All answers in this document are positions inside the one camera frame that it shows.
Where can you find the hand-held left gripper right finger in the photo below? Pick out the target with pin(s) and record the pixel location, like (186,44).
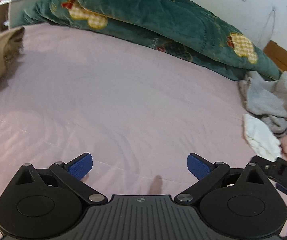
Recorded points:
(198,167)

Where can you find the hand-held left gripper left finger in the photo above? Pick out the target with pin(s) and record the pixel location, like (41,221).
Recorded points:
(81,167)

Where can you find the white garment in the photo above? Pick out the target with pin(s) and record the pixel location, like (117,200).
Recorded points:
(261,137)

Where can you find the grey garment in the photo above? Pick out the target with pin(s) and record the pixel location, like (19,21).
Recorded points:
(266,97)

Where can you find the wooden headboard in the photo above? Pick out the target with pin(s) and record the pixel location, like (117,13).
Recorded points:
(282,55)

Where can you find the green printed blanket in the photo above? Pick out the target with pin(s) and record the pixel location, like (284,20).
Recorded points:
(158,17)

